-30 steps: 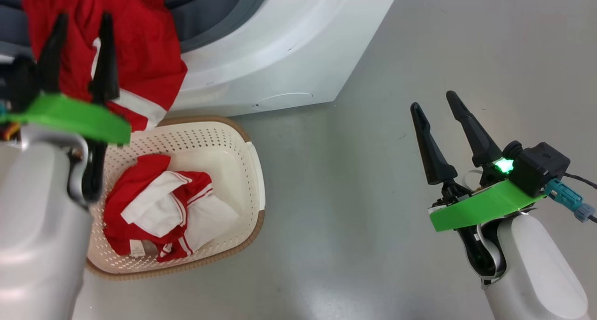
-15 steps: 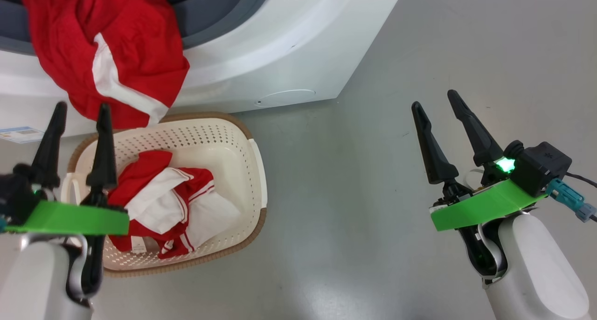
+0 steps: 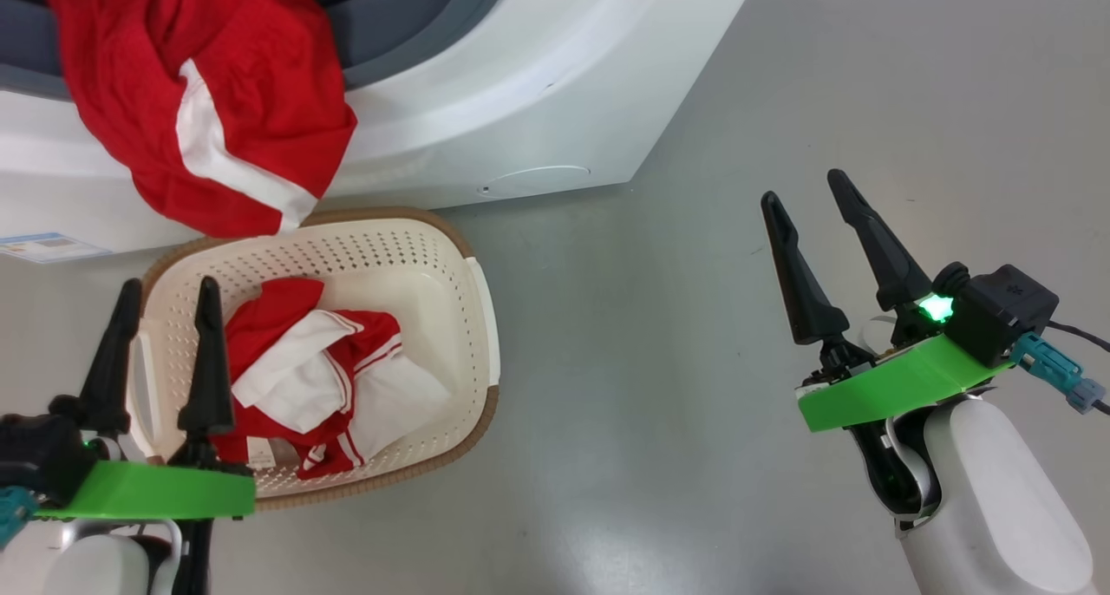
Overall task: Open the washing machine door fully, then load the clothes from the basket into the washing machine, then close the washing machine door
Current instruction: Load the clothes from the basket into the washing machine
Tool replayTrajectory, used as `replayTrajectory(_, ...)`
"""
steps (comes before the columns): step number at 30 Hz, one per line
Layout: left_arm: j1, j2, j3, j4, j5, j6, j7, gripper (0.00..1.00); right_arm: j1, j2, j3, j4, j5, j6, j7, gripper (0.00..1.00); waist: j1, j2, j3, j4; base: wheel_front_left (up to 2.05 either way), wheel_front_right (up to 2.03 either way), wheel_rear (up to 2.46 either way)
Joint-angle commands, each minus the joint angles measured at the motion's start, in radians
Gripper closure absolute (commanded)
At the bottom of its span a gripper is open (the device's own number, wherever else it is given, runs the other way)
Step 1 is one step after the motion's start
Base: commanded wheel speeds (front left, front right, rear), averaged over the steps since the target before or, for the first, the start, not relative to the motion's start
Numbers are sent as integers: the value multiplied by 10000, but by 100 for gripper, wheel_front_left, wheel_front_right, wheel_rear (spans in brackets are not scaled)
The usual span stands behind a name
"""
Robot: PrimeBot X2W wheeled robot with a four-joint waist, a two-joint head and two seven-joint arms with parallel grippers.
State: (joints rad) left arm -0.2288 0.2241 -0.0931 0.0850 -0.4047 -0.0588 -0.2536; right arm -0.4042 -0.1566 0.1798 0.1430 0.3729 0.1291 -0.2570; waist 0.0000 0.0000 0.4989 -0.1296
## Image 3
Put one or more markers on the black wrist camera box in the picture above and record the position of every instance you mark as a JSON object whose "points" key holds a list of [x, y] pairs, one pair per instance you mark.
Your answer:
{"points": [[1002, 313], [35, 456]]}

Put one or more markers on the cream perforated basket brown rim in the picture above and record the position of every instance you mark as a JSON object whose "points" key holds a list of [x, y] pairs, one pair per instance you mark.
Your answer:
{"points": [[434, 300]]}

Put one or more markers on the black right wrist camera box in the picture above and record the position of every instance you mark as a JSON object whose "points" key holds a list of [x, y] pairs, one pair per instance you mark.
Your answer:
{"points": [[1002, 313]]}

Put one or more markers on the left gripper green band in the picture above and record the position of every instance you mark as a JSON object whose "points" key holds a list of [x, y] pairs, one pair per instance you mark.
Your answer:
{"points": [[156, 491]]}

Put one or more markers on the red garment wide white stripe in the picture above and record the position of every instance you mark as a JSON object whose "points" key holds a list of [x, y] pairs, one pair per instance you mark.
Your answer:
{"points": [[243, 101]]}

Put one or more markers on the blue energy label sticker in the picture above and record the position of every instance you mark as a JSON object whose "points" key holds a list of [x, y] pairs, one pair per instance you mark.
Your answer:
{"points": [[52, 246]]}

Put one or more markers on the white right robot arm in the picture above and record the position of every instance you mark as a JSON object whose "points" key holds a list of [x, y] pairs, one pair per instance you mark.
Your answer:
{"points": [[997, 508]]}

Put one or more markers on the grey rubber door gasket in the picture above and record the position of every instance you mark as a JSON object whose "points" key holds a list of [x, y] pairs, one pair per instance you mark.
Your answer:
{"points": [[408, 22]]}

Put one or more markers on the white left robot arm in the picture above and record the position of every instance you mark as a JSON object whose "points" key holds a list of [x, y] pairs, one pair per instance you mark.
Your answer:
{"points": [[104, 569]]}

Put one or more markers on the white front-load washing machine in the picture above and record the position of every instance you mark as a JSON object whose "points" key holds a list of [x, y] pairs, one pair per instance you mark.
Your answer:
{"points": [[520, 101]]}

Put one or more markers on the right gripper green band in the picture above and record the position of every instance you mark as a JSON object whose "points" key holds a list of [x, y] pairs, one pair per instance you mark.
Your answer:
{"points": [[893, 387]]}

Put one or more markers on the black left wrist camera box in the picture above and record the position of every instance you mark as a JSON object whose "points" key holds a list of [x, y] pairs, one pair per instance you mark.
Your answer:
{"points": [[35, 456]]}

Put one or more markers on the round washer filter cover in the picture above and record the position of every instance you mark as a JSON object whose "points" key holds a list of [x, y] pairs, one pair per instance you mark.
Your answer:
{"points": [[533, 181]]}

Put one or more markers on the red white jersey striped cuffs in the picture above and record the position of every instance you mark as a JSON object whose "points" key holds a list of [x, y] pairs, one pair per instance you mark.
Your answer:
{"points": [[303, 378]]}

